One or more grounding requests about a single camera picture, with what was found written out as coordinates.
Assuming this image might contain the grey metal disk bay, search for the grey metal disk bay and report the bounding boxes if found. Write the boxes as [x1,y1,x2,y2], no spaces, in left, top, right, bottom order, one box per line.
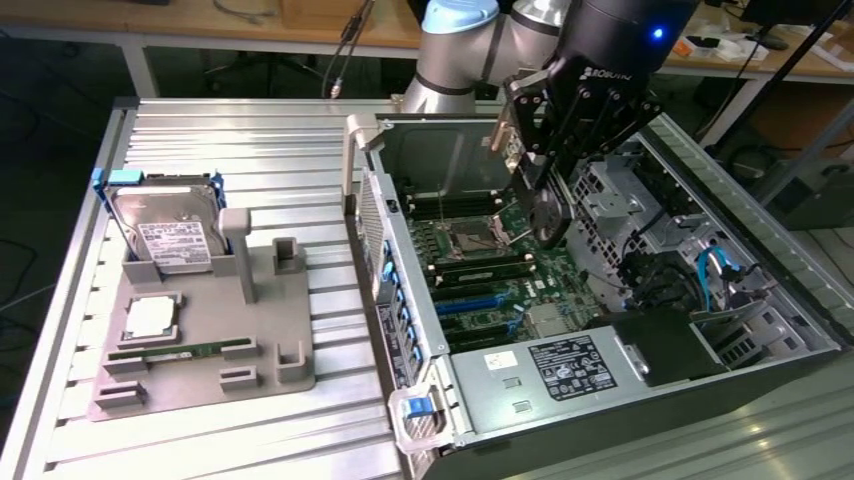
[565,144,709,261]

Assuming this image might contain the green RAM stick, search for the green RAM stick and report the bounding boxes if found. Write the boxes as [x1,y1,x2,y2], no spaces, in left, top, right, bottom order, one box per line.
[108,339,252,361]

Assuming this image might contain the silver CPU chip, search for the silver CPU chip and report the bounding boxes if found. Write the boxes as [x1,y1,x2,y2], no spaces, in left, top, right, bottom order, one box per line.
[124,297,180,339]

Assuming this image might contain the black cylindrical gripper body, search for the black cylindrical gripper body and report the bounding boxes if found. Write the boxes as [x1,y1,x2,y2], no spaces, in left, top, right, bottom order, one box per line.
[543,0,701,99]

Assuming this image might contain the metal socket cover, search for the metal socket cover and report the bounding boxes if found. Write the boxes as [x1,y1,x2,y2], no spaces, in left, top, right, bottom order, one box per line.
[490,209,535,246]

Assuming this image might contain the blue expansion slot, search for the blue expansion slot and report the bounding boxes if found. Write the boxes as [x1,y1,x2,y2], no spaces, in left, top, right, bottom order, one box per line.
[432,293,507,315]

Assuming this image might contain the CPU socket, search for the CPU socket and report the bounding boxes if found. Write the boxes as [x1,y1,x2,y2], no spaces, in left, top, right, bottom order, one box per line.
[446,219,502,261]

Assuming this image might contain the black chair base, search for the black chair base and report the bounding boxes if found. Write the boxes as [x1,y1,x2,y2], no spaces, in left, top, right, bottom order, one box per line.
[202,49,340,99]

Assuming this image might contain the black installed RAM stick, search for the black installed RAM stick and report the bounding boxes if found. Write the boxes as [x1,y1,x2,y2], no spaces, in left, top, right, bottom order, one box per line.
[430,257,537,284]

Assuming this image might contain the wooden desk white legs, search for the wooden desk white legs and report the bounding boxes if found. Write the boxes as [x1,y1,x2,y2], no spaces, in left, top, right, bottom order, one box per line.
[0,0,854,151]

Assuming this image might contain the black monitor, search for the black monitor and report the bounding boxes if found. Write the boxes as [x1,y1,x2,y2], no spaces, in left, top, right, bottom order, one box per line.
[739,0,854,51]

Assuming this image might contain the grey plastic parts rack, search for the grey plastic parts rack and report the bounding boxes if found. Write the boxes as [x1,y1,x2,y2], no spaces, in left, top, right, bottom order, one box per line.
[85,207,319,424]

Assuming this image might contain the black slanted pole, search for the black slanted pole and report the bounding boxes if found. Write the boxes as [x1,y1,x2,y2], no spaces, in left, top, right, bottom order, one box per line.
[693,0,842,149]

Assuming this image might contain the light blue wire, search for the light blue wire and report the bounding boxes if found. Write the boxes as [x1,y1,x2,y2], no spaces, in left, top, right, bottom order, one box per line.
[697,244,735,311]

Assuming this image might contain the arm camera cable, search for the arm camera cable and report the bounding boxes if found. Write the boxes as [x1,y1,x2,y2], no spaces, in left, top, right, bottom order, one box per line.
[324,0,376,100]

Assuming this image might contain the black box on floor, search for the black box on floor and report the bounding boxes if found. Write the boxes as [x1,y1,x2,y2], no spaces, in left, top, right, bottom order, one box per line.
[766,162,854,231]

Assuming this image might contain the white box with black item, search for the white box with black item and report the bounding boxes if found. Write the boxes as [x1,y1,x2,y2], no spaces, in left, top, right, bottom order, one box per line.
[686,33,743,62]

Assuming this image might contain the round cooler fan part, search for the round cooler fan part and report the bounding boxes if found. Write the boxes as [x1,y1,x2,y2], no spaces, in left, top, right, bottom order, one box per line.
[488,115,581,251]

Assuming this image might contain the open black PC case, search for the open black PC case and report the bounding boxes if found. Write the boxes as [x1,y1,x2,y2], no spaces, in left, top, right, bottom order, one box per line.
[339,112,854,480]

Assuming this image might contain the silver chipset heatsink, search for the silver chipset heatsink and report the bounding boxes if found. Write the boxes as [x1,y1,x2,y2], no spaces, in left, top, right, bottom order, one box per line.
[526,305,570,337]

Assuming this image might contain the grey power supply with label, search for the grey power supply with label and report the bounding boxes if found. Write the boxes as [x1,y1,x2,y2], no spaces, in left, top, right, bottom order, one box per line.
[450,324,653,436]

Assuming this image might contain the hard disk in blue carrier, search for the hard disk in blue carrier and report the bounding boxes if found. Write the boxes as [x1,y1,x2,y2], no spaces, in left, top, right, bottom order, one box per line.
[89,167,232,276]

